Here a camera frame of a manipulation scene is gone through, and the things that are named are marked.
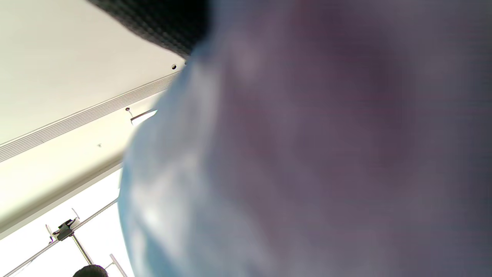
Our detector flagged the person's right hand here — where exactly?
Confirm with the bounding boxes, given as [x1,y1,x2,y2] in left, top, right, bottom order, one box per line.
[88,0,211,59]

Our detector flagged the blue plastic bag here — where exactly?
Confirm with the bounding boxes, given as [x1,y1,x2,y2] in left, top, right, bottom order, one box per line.
[117,0,492,277]

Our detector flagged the white linear ceiling vent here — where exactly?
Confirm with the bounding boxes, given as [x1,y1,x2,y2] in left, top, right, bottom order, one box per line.
[0,71,181,163]

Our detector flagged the metal ceiling rail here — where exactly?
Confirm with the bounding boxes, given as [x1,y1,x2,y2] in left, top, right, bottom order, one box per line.
[0,198,120,277]

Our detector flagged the black rail clamp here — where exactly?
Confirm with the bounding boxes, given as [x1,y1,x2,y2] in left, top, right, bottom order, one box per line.
[57,219,78,242]

